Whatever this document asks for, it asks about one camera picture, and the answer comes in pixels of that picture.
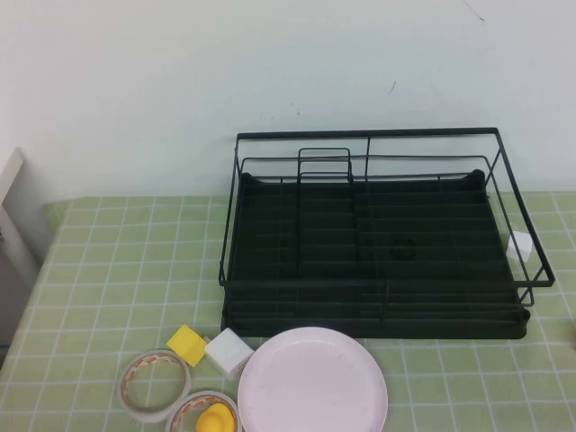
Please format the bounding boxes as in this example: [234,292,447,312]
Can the pink round plate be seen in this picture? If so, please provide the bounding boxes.
[237,327,389,432]

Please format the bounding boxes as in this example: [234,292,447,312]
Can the black plastic drip tray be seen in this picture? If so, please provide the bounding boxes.
[220,168,532,341]

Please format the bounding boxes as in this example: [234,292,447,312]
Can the white cube charger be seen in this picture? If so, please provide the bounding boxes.
[203,327,256,383]

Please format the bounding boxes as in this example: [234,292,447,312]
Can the yellow cube block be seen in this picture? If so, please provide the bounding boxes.
[166,324,207,368]

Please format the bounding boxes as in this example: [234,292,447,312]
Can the green checked tablecloth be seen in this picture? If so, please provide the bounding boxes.
[0,191,576,432]

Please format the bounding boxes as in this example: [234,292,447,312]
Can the yellow rubber duck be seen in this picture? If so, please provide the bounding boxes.
[195,403,235,432]

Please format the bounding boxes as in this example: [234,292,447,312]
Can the small clear tape roll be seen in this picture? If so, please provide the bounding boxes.
[165,391,239,432]

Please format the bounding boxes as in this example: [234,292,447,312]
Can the white plastic block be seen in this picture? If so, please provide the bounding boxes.
[506,229,535,262]

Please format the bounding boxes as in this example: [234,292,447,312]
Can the large clear tape roll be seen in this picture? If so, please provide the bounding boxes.
[117,349,194,424]

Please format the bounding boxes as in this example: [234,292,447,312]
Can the black wire plate holder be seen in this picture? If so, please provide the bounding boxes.
[294,146,361,271]

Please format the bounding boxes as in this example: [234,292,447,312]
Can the black wire dish rack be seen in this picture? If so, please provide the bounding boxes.
[218,127,555,325]

